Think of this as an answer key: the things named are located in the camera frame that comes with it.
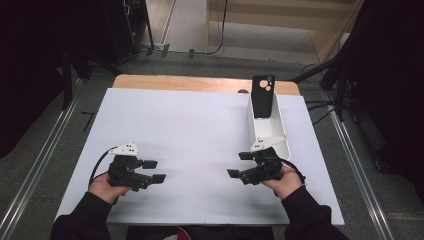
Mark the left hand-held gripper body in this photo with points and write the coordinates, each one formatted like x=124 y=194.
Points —
x=125 y=170

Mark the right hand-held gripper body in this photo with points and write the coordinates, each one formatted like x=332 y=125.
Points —
x=265 y=165

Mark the white oblong container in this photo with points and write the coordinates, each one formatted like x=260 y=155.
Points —
x=270 y=130

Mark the black phone case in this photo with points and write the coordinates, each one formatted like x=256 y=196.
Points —
x=262 y=100

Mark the person's right hand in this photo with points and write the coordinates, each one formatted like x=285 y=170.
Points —
x=285 y=183

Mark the person's left hand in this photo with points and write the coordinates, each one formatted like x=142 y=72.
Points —
x=105 y=190

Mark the white table mat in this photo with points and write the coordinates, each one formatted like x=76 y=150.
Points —
x=193 y=133

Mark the black metal stand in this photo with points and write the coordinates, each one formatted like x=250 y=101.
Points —
x=68 y=76
x=340 y=86

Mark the black cabinet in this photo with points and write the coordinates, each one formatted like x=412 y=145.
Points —
x=123 y=26

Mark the wooden platform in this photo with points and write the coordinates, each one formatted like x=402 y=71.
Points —
x=283 y=20

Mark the metal floor rail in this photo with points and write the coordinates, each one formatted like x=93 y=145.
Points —
x=360 y=173
x=33 y=173

